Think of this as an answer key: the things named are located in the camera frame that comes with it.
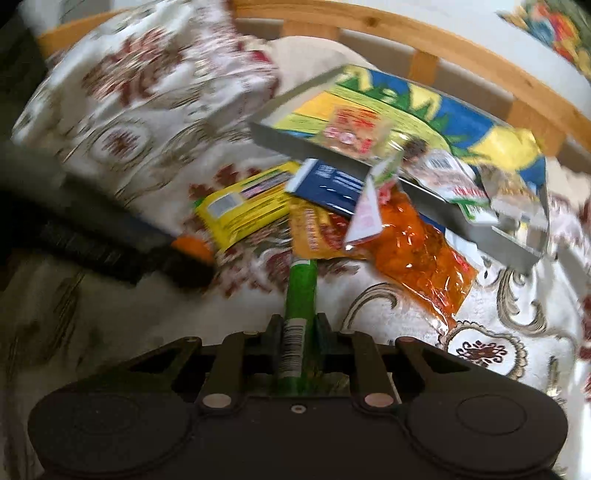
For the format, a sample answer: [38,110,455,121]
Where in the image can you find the green stick snack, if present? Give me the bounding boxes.
[277,258,318,396]

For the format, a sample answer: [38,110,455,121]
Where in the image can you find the orange transparent snack bag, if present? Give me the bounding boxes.
[362,182,477,327]

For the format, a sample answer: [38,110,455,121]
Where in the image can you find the small orange fruit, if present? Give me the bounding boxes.
[171,236,215,264]

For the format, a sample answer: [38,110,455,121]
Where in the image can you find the golden yellow snack packet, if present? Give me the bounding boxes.
[288,197,369,260]

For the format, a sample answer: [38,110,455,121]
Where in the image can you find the blue white snack packet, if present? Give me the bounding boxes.
[284,158,365,220]

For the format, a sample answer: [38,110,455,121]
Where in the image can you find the clear mixed nut bag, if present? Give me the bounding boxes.
[478,164,548,231]

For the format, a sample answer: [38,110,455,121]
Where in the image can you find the white green barcode packet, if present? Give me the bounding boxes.
[402,149,499,226]

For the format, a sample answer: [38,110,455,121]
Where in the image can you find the grey tray with painted liner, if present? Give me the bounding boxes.
[249,64,548,274]

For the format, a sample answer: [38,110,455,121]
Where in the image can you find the clear red-print snack packet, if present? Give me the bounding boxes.
[314,106,393,160]

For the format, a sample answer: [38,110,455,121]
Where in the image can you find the floral white satin bedspread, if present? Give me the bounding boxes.
[1,1,590,479]

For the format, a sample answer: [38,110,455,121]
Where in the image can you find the wooden bed headboard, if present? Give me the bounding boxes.
[36,0,591,160]

